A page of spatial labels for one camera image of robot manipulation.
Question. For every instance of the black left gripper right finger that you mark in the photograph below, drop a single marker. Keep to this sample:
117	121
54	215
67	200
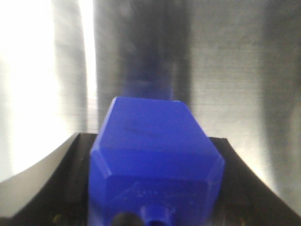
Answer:
244	199

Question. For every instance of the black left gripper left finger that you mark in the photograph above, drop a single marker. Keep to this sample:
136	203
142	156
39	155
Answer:
52	192

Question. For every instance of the blue bottle part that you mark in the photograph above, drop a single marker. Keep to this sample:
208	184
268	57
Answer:
153	159

